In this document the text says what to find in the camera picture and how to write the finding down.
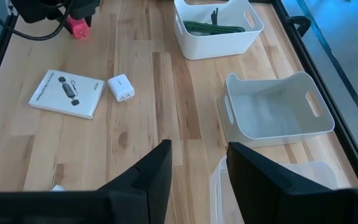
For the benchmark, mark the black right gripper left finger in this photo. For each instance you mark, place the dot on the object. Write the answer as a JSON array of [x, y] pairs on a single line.
[[120, 202]]

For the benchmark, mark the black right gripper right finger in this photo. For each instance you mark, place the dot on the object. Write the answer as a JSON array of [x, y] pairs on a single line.
[[275, 199]]

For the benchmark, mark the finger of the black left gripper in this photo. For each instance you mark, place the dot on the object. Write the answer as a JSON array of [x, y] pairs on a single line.
[[88, 20], [67, 25]]

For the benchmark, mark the pink charger adapter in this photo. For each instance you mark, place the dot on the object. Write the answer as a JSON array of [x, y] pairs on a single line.
[[79, 29]]

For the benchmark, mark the white card reader box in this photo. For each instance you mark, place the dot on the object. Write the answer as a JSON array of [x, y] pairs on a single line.
[[51, 96]]

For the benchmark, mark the white charger adapter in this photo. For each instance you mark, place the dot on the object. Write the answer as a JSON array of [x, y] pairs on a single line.
[[120, 87]]

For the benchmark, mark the clear plastic bin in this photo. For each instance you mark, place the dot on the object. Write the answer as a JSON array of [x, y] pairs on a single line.
[[315, 174]]

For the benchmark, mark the grey plastic bin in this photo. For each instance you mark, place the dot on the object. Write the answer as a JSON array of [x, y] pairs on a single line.
[[275, 112]]

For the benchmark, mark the white plastic bin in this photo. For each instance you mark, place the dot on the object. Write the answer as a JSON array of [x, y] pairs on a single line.
[[216, 46]]

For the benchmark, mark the black aluminium table frame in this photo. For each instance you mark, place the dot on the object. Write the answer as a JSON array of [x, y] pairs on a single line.
[[325, 93]]

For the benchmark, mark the black frame clamp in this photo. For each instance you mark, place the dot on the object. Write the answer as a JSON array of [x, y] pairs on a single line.
[[300, 23]]

